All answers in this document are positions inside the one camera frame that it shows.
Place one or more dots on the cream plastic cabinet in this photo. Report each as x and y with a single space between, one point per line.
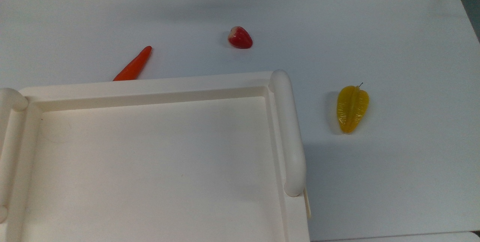
157 167

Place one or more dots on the red toy apple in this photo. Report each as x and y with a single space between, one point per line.
240 38

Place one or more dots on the yellow toy starfruit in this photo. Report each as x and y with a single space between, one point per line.
351 109

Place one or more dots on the orange toy carrot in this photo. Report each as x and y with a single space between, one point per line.
134 66

